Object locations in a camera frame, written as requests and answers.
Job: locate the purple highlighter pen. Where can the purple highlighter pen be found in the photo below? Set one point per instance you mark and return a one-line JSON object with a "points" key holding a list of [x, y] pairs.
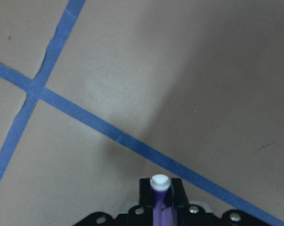
{"points": [[160, 185]]}

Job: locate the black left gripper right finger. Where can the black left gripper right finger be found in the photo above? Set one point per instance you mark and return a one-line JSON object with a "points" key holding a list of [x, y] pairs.
{"points": [[179, 197]]}

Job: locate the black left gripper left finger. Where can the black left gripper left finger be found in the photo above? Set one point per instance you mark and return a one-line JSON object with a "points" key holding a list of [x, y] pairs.
{"points": [[146, 198]]}

